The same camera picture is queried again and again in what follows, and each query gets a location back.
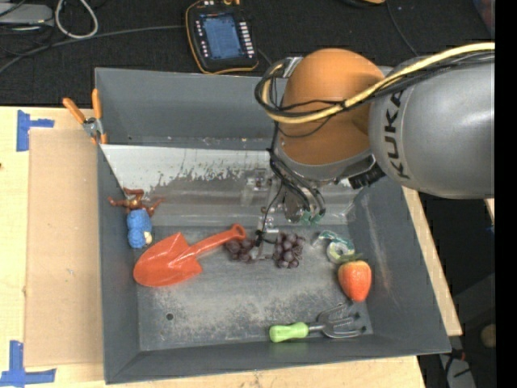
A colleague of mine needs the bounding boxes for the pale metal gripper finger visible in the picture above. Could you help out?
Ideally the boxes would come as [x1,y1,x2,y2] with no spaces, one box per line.
[256,215,280,260]
[241,171,279,206]

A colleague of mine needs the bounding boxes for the dark purple toy grapes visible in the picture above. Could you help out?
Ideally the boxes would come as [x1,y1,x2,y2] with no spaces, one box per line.
[223,231,306,270]

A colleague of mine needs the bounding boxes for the clear green tape dispenser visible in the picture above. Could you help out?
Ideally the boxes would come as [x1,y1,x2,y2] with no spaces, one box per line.
[312,229,357,264]

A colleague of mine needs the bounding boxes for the grey metal bin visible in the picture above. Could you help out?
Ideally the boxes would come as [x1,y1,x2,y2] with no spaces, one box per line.
[93,66,452,386]

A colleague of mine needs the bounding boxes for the orange-red toy strawberry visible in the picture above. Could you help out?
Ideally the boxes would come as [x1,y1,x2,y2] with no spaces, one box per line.
[337,256,373,303]

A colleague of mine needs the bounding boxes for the orange toy shovel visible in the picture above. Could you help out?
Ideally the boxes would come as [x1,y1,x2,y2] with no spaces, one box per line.
[132,223,247,289]

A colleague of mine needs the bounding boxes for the brown toy animal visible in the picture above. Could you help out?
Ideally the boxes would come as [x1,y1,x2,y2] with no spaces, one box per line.
[107,187,165,218]

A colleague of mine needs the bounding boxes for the blue fuzzy toy figure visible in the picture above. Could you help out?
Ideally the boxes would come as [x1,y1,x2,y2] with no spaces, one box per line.
[125,208,154,251]

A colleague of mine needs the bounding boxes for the brown cardboard board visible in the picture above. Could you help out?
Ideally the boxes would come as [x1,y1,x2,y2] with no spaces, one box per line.
[23,129,107,369]

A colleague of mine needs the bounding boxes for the green-handled garden fork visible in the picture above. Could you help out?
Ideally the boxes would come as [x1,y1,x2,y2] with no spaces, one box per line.
[268,302,369,344]

